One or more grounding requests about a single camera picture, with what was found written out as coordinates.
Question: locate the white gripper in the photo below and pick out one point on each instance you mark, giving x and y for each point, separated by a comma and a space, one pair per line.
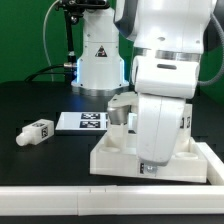
158, 123

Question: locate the white square table top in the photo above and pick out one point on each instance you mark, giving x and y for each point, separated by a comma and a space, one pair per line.
105, 159

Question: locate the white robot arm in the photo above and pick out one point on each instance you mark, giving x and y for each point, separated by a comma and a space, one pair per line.
146, 55

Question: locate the white front obstacle wall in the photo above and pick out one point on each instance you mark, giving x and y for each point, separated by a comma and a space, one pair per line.
111, 200

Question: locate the white obstacle wall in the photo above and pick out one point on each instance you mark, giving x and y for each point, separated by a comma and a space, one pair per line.
215, 167
111, 200

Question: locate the white right obstacle wall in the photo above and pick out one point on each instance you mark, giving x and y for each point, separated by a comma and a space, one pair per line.
215, 167

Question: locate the white marker base plate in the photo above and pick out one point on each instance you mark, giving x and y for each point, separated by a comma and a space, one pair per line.
82, 121

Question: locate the black camera stand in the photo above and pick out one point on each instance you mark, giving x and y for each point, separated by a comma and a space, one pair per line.
73, 12

